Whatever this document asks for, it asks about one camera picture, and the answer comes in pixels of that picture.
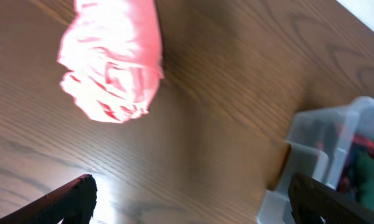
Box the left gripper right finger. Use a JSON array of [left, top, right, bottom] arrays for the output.
[[288, 172, 374, 224]]

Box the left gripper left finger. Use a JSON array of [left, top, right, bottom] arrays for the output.
[[0, 174, 97, 224]]

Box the red navy plaid shirt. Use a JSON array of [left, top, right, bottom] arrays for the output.
[[314, 121, 374, 200]]

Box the dark green taped cloth bundle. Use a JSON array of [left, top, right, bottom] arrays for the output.
[[355, 152, 374, 212]]

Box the pink cloth bundle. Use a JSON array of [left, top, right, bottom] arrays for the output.
[[57, 0, 164, 123]]

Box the clear plastic storage container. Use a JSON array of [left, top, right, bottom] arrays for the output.
[[256, 96, 374, 224]]

